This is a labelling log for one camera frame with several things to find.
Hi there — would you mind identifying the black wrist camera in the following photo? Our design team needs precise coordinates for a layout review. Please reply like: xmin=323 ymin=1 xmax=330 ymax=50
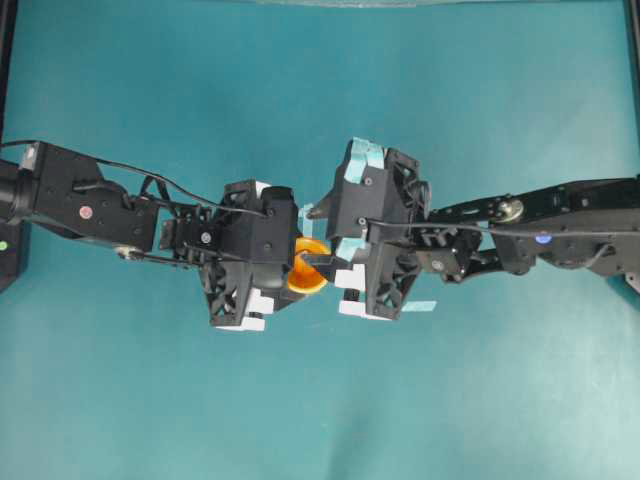
xmin=326 ymin=137 xmax=407 ymax=241
xmin=214 ymin=180 xmax=298 ymax=267

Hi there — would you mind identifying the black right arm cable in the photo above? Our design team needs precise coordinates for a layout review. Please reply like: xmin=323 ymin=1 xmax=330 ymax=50
xmin=362 ymin=217 xmax=640 ymax=239

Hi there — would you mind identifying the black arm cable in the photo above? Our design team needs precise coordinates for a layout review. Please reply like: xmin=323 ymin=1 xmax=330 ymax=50
xmin=0 ymin=139 xmax=269 ymax=219
xmin=362 ymin=217 xmax=640 ymax=239

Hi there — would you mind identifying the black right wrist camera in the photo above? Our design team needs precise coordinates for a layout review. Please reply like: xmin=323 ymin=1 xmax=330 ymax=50
xmin=326 ymin=137 xmax=407 ymax=241

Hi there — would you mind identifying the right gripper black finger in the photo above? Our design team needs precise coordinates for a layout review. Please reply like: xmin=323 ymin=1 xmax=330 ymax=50
xmin=299 ymin=252 xmax=350 ymax=285
xmin=298 ymin=192 xmax=333 ymax=235

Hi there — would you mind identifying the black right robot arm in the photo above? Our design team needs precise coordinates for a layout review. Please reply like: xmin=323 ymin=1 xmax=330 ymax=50
xmin=302 ymin=139 xmax=639 ymax=320

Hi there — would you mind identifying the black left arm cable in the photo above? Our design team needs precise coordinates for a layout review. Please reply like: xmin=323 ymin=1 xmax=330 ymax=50
xmin=0 ymin=139 xmax=269 ymax=219

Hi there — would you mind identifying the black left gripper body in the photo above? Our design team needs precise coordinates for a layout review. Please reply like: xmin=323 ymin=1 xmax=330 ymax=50
xmin=200 ymin=205 xmax=294 ymax=330

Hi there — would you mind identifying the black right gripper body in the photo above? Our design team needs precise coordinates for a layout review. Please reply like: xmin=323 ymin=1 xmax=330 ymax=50
xmin=328 ymin=147 xmax=431 ymax=320

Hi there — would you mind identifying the black left base box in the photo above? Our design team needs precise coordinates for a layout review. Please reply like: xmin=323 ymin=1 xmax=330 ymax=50
xmin=1 ymin=160 xmax=31 ymax=292

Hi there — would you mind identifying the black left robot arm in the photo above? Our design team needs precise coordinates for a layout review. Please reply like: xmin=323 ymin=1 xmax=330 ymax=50
xmin=1 ymin=141 xmax=303 ymax=331

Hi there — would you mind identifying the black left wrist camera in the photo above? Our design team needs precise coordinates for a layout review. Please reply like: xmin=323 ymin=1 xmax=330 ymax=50
xmin=214 ymin=180 xmax=298 ymax=267

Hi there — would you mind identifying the orange plastic cup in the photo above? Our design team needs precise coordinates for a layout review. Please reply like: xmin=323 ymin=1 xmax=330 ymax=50
xmin=287 ymin=237 xmax=330 ymax=295

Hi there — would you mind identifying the black frame post left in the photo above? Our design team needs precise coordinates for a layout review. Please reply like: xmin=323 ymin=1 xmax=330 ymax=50
xmin=0 ymin=0 xmax=19 ymax=132

